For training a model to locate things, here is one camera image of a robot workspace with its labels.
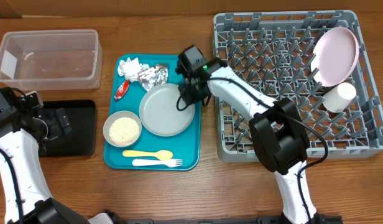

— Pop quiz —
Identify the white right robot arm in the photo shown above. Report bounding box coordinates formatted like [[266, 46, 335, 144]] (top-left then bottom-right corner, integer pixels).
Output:
[[175, 56, 331, 223]]

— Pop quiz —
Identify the red sauce packet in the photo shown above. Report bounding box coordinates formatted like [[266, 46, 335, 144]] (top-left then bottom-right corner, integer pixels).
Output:
[[114, 80, 130, 101]]

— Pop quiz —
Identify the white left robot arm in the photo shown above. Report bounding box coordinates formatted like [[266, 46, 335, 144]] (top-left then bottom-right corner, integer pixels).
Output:
[[0, 87, 117, 224]]

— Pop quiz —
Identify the black plastic tray bin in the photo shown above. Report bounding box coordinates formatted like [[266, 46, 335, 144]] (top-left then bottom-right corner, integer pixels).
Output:
[[39, 100, 97, 157]]

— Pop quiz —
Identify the grey dishwasher rack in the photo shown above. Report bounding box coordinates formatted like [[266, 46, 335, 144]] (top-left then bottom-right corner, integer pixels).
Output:
[[213, 10, 383, 159]]

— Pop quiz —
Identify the pink plate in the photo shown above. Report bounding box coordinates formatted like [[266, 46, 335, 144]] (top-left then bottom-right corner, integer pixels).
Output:
[[310, 27, 359, 87]]

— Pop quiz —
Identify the crumpled silver foil wrapper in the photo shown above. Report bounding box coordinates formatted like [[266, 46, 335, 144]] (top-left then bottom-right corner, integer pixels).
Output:
[[137, 65, 168, 91]]

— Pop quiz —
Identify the teal serving tray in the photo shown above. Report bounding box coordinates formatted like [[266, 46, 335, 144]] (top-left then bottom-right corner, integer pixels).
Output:
[[104, 54, 201, 171]]

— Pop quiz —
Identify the clear plastic bin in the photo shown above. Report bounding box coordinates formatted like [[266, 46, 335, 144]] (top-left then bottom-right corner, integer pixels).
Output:
[[0, 29, 103, 91]]

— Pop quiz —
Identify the white cup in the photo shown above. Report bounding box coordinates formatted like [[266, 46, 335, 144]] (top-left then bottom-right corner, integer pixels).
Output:
[[323, 83, 356, 113]]

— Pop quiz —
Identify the grey plate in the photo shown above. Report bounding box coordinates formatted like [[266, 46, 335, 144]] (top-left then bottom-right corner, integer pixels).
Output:
[[139, 83, 195, 137]]

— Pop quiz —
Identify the grey bowl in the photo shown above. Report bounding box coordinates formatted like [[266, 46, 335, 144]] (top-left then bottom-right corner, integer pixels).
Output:
[[103, 111, 142, 147]]

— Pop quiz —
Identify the crumpled white tissue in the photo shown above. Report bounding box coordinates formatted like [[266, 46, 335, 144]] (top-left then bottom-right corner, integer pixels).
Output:
[[117, 57, 150, 82]]

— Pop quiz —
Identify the white plastic fork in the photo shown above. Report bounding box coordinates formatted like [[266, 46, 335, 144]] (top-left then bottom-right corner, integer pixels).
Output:
[[132, 159, 183, 167]]

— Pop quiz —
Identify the yellow plastic spoon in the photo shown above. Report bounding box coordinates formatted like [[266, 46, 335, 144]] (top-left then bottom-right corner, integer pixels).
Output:
[[122, 150, 173, 161]]

